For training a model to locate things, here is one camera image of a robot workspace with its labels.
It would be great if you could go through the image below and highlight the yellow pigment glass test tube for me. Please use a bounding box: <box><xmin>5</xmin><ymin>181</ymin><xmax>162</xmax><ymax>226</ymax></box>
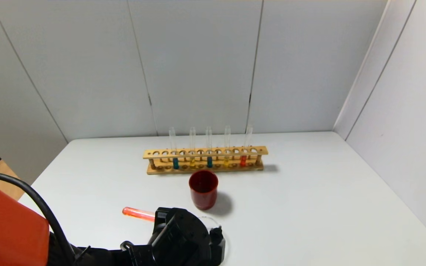
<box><xmin>224</xmin><ymin>126</ymin><xmax>231</xmax><ymax>168</ymax></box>
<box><xmin>189</xmin><ymin>127</ymin><xmax>197</xmax><ymax>169</ymax></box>

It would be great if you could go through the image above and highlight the red pigment glass test tube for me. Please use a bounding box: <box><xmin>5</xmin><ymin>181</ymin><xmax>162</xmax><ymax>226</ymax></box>
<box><xmin>122</xmin><ymin>207</ymin><xmax>156</xmax><ymax>222</ymax></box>
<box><xmin>240</xmin><ymin>125</ymin><xmax>253</xmax><ymax>167</ymax></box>

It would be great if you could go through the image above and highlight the blue pigment glass test tube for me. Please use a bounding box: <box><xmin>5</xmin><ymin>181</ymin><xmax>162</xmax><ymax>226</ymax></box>
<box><xmin>168</xmin><ymin>127</ymin><xmax>180</xmax><ymax>170</ymax></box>
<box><xmin>206</xmin><ymin>127</ymin><xmax>213</xmax><ymax>168</ymax></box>

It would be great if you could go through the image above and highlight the thick black cable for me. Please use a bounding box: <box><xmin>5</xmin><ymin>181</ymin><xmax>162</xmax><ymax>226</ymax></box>
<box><xmin>0</xmin><ymin>172</ymin><xmax>75</xmax><ymax>261</ymax></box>

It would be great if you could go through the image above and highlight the dark red plastic cup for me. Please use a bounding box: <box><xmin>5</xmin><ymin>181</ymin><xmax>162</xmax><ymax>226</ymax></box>
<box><xmin>189</xmin><ymin>170</ymin><xmax>219</xmax><ymax>211</ymax></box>

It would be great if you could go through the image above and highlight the clear glass beaker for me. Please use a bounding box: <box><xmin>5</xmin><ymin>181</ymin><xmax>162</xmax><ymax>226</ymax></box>
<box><xmin>198</xmin><ymin>216</ymin><xmax>230</xmax><ymax>263</ymax></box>

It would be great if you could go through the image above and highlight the wooden test tube rack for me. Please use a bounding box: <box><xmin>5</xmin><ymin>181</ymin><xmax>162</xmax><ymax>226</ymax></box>
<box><xmin>143</xmin><ymin>146</ymin><xmax>269</xmax><ymax>175</ymax></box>

